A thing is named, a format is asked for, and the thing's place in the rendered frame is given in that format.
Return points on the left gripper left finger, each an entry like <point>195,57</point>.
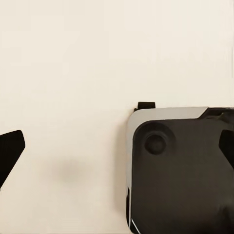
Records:
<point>12,145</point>

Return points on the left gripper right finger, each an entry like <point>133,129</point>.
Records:
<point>226,145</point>

